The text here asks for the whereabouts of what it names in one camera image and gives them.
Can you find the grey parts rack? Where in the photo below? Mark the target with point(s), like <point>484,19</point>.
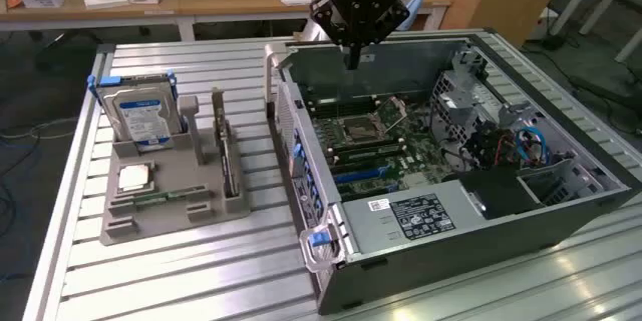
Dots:
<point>170,170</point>

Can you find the loose green RAM stick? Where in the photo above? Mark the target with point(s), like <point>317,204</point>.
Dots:
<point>155,197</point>

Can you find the grey power supply unit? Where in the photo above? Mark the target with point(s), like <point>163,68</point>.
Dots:
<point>372,223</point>

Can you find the hard disk with blue bracket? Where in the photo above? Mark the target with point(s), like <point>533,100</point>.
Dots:
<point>141,114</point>

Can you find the blue expansion slot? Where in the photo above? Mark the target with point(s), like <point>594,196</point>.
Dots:
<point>358,175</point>

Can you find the silver CPU chip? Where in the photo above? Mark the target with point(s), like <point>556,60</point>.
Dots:
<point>133,178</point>

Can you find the black open PC case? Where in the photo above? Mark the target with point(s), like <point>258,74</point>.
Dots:
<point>452,261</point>

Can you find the metal disk bay cage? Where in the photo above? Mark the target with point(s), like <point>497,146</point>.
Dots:
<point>461,106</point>

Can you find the blue case latch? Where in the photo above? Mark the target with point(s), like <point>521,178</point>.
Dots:
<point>320,240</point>

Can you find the metal socket cover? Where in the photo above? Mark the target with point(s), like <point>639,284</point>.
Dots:
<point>392,114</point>

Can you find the green motherboard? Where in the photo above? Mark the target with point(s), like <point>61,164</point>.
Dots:
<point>417,148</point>

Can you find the CPU socket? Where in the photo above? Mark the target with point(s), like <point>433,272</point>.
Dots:
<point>361,131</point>

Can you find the installed green RAM stick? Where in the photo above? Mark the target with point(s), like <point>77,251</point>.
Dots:
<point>369,155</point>
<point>372,145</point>

